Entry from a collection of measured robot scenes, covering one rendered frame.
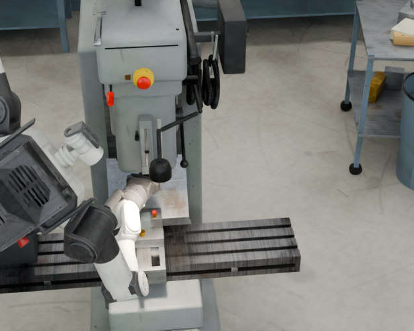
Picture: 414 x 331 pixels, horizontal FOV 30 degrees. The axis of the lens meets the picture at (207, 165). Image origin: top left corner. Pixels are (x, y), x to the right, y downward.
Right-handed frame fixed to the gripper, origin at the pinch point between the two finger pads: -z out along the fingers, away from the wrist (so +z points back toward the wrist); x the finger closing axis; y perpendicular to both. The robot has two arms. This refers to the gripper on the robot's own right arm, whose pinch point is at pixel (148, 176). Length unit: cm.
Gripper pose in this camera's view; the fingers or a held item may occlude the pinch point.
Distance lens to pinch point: 274.0
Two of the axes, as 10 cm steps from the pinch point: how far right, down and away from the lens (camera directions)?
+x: -9.5, -1.9, 2.6
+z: -3.3, 5.4, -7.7
